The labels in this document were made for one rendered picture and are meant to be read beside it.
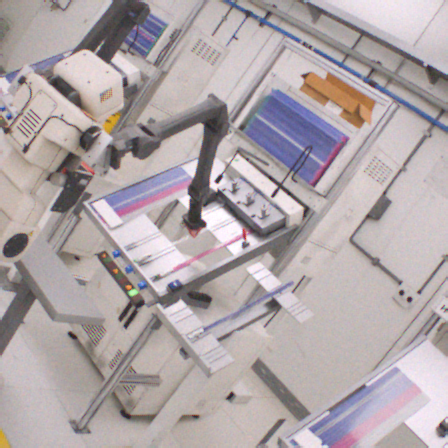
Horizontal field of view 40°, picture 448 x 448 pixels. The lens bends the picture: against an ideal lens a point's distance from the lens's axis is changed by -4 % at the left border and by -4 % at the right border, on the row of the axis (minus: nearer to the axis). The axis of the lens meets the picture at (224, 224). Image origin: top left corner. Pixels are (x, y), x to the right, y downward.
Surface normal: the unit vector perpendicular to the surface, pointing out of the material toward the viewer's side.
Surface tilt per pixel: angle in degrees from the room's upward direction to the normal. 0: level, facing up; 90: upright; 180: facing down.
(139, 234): 44
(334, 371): 90
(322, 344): 90
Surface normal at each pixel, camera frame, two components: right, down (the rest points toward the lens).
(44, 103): -0.35, -0.20
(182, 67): 0.58, 0.55
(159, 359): -0.59, -0.23
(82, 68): 0.06, -0.61
